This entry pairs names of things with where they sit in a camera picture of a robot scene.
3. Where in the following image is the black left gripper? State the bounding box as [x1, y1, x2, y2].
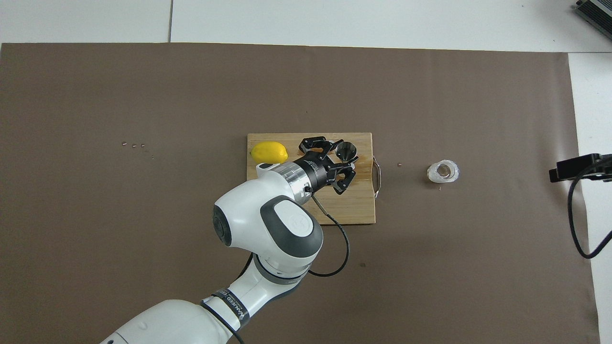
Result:
[295, 136, 357, 195]

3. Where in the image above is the small clear faceted glass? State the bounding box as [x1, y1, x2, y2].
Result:
[427, 159, 460, 184]

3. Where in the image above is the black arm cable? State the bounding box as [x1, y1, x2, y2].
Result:
[200, 189, 351, 344]
[567, 155, 612, 259]

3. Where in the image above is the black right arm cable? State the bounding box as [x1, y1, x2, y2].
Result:
[567, 155, 612, 259]

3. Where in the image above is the brown paper table mat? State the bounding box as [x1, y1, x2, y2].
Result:
[0, 42, 601, 344]

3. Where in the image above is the yellow lemon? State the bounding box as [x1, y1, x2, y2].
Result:
[250, 141, 289, 165]

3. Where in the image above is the grey ribbed metal device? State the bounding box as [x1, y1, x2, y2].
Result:
[574, 0, 612, 27]

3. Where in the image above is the steel double jigger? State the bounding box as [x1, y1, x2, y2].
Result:
[335, 140, 359, 164]

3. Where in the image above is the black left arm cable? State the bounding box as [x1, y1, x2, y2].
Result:
[200, 189, 351, 344]

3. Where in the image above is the wooden cutting board, metal handle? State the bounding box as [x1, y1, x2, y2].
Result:
[246, 132, 382, 226]

